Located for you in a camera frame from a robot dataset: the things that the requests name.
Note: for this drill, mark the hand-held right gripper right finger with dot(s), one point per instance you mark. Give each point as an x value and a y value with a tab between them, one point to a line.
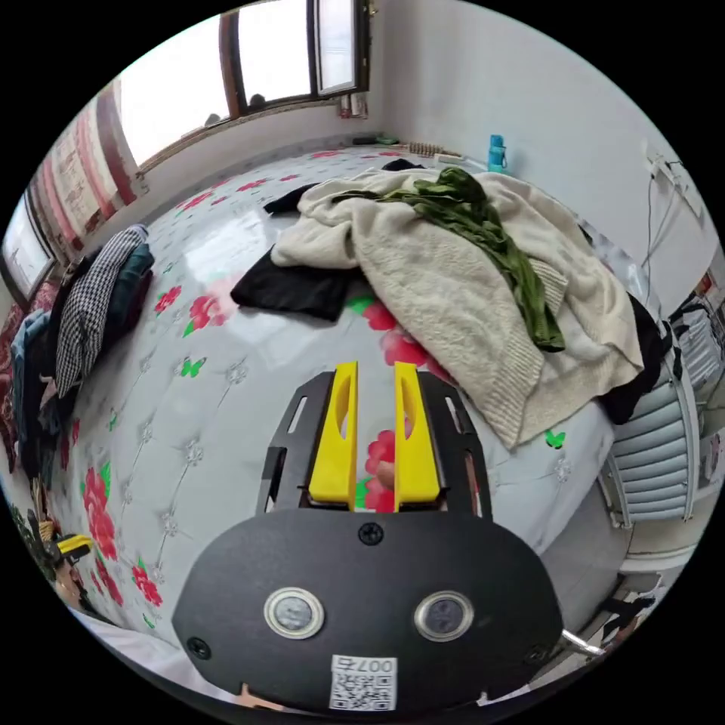
418	453

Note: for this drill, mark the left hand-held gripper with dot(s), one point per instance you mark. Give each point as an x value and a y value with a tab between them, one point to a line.
51	558

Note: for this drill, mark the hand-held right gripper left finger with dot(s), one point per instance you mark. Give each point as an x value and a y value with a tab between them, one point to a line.
331	453

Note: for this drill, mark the green vest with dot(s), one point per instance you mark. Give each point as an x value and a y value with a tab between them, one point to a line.
456	205

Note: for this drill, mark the person's left hand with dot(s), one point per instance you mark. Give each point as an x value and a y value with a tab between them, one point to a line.
72	586

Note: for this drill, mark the bed with floral sheet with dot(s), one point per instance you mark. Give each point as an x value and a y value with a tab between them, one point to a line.
226	430

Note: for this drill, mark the pile of clothes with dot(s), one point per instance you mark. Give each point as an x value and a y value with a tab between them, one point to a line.
442	283
85	317

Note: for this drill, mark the grey slatted chair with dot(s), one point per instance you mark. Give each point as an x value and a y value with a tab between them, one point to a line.
651	453

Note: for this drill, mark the wooden massage roller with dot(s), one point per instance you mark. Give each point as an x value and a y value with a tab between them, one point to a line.
433	150

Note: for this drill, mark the blue water bottle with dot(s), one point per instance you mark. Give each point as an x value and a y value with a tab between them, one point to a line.
497	154

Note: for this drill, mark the white power strip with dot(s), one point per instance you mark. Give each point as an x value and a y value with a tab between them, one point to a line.
671	175

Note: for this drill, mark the red striped curtain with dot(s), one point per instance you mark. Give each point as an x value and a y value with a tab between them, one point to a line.
79	164

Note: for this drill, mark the small window with brown frame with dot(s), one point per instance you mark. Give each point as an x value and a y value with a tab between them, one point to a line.
22	255

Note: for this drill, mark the large window with brown frame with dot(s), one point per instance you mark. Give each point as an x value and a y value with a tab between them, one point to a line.
181	85

